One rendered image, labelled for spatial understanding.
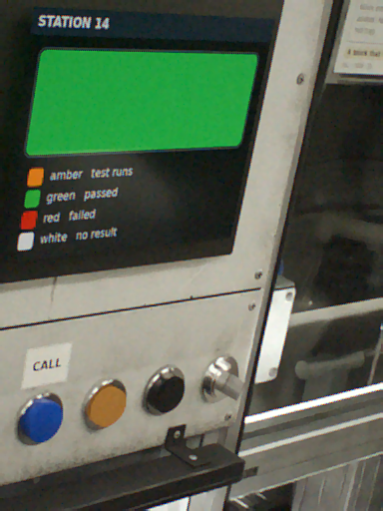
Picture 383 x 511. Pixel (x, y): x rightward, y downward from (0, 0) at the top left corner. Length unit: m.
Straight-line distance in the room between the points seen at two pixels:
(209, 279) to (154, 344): 0.07
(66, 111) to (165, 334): 0.24
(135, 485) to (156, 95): 0.29
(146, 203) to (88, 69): 0.12
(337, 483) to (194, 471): 0.64
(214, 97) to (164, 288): 0.15
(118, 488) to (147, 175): 0.24
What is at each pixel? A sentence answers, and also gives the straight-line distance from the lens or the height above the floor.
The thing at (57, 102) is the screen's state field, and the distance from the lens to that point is 0.84.
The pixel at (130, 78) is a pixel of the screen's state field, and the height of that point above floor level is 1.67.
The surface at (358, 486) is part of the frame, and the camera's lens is 1.67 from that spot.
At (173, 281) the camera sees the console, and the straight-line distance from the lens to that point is 0.99.
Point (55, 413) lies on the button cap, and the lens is 0.95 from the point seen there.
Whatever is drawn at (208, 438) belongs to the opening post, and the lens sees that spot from 1.12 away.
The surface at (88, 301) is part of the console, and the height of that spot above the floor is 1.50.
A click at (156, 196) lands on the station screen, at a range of 0.92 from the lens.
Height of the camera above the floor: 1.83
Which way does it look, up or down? 18 degrees down
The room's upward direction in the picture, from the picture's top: 11 degrees clockwise
